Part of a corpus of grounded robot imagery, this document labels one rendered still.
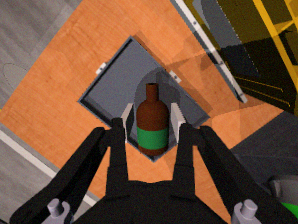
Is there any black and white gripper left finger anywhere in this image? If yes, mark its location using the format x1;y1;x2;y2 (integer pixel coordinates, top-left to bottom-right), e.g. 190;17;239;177
9;103;134;224

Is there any brown bottle with green label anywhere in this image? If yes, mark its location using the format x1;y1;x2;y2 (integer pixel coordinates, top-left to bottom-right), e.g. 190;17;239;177
136;83;170;156

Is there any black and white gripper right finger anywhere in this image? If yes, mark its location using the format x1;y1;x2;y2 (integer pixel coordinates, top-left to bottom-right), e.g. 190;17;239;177
166;103;298;224

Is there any yellow crate with dividers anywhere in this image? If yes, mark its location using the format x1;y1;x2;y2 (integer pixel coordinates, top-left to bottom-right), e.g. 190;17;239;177
183;0;298;117

